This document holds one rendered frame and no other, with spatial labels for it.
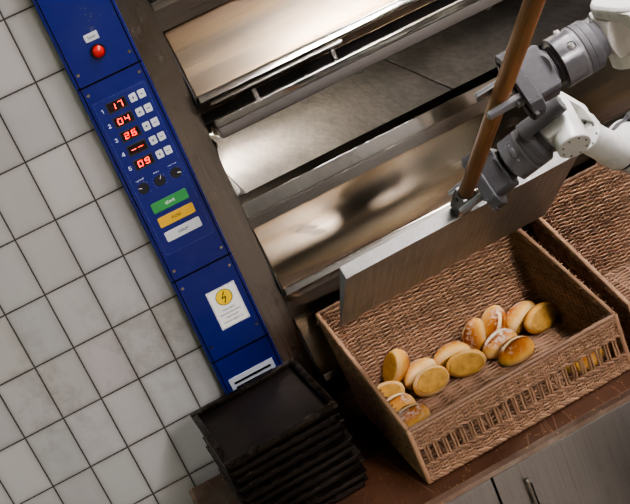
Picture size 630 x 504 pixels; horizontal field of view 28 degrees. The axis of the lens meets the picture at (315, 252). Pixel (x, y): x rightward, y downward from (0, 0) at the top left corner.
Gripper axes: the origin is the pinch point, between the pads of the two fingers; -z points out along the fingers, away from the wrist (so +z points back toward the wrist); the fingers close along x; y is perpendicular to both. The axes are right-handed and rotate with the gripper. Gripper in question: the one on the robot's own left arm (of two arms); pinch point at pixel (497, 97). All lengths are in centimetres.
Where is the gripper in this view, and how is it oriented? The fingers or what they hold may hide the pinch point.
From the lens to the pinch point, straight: 206.9
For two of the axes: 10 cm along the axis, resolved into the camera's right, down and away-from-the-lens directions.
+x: 4.9, 8.3, -2.7
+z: 8.6, -5.0, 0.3
